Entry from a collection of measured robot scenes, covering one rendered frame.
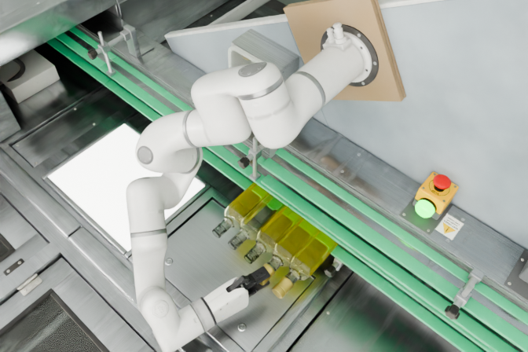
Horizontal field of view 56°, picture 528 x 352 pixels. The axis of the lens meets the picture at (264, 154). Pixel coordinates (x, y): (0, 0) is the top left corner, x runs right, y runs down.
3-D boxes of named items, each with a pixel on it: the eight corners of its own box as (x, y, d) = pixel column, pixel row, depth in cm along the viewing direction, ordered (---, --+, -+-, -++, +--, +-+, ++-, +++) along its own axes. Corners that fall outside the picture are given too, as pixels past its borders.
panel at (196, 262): (126, 124, 178) (43, 181, 162) (124, 118, 176) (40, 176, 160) (330, 281, 142) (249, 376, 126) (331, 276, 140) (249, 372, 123)
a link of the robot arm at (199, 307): (206, 338, 122) (216, 331, 123) (203, 325, 115) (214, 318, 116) (191, 313, 126) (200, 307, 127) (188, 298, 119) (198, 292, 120)
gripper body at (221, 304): (213, 334, 122) (251, 309, 126) (210, 318, 114) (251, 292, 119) (197, 309, 126) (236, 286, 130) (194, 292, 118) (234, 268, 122)
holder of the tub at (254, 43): (251, 100, 157) (233, 113, 154) (251, 27, 136) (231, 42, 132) (293, 127, 151) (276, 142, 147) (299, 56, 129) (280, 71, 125)
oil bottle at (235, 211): (271, 176, 150) (221, 221, 140) (271, 164, 146) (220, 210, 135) (285, 186, 148) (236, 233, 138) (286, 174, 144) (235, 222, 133)
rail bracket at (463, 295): (468, 269, 114) (439, 312, 107) (479, 253, 108) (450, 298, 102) (485, 280, 112) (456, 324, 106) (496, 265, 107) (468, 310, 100)
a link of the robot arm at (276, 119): (298, 111, 113) (251, 152, 105) (280, 59, 107) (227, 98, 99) (332, 115, 106) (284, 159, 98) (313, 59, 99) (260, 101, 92)
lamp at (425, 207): (416, 204, 121) (410, 212, 120) (421, 194, 117) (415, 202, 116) (433, 215, 119) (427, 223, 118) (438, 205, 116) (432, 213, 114)
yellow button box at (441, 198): (426, 186, 126) (411, 204, 122) (434, 168, 120) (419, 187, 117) (451, 201, 123) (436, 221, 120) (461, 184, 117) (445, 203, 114)
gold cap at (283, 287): (282, 280, 128) (271, 292, 126) (282, 273, 125) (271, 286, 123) (293, 288, 126) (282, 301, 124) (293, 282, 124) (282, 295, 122)
